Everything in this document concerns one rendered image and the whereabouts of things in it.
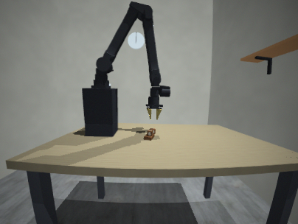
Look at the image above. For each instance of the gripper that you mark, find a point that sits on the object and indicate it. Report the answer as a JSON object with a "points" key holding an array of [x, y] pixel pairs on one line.
{"points": [[154, 104]]}

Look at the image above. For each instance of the brown open tray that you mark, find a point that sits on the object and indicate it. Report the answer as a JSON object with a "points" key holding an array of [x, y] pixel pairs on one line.
{"points": [[146, 137]]}

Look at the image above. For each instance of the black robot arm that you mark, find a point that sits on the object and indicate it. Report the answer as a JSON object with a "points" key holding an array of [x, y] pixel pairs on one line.
{"points": [[135, 11]]}

